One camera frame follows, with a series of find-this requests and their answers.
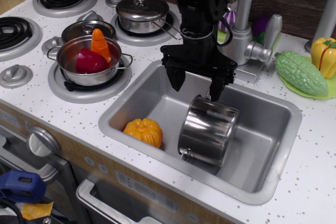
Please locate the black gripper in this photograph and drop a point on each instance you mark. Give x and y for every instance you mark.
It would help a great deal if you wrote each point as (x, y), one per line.
(198, 54)

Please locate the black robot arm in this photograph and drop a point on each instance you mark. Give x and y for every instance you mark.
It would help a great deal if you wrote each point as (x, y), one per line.
(201, 16)

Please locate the silver sink basin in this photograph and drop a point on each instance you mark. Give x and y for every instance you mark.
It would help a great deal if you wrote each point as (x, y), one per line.
(238, 145)

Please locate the steel pot lid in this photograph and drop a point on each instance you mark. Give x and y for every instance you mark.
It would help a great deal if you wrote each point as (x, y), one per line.
(85, 28)

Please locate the silver toy faucet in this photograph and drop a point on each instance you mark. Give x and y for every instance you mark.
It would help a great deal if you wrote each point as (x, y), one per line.
(248, 54)

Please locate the purple white toy vegetable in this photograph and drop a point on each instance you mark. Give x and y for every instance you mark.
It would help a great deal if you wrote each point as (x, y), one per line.
(230, 17)

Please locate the orange toy pumpkin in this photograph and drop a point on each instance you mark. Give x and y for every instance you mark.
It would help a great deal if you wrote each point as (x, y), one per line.
(145, 130)

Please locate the purple toy eggplant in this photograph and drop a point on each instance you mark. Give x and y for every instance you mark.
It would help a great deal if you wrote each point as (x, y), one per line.
(259, 25)

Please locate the lidded steel saucepan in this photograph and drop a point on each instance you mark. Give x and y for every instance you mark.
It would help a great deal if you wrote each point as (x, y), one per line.
(144, 16)

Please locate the green toy bitter melon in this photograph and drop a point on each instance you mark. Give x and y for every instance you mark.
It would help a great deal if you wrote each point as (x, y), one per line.
(300, 73)

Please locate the orange toy carrot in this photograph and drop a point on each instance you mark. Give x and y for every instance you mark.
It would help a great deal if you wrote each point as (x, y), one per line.
(99, 45)

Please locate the red toy pepper piece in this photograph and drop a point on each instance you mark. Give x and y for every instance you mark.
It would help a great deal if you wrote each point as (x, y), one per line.
(90, 62)

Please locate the silver stove knob centre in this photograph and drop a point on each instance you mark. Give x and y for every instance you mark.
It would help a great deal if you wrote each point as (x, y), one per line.
(90, 15)

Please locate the yellow toy bell pepper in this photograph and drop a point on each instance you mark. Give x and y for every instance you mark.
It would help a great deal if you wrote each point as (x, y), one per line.
(323, 56)

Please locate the silver stove knob middle left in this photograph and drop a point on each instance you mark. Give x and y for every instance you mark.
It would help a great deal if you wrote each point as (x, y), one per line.
(51, 46)

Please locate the silver oven knob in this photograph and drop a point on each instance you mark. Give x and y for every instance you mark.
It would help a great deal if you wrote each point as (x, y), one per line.
(40, 143)

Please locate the silver stove knob front left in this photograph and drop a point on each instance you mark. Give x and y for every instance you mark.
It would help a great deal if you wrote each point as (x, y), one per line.
(16, 76)

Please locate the black coil burner far left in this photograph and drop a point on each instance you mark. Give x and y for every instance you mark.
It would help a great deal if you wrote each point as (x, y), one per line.
(14, 30)

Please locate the blue clamp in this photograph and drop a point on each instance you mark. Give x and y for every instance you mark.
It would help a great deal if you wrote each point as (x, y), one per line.
(22, 186)

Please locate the steel pot with handles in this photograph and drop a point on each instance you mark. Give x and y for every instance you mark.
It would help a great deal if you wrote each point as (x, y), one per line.
(67, 56)

